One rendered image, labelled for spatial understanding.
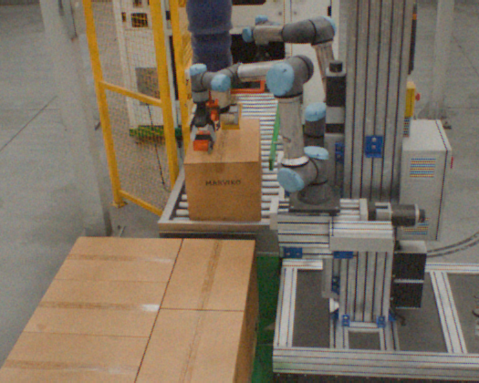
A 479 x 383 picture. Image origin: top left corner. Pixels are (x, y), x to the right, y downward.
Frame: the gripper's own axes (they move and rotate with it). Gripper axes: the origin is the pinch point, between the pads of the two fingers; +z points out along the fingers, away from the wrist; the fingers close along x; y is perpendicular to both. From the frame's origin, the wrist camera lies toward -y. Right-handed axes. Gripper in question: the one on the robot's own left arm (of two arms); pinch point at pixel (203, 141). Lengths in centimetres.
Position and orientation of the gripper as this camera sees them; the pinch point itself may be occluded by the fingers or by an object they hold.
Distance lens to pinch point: 291.7
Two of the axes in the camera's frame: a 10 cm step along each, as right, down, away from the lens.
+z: 0.6, 8.6, 5.0
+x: -9.9, 0.1, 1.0
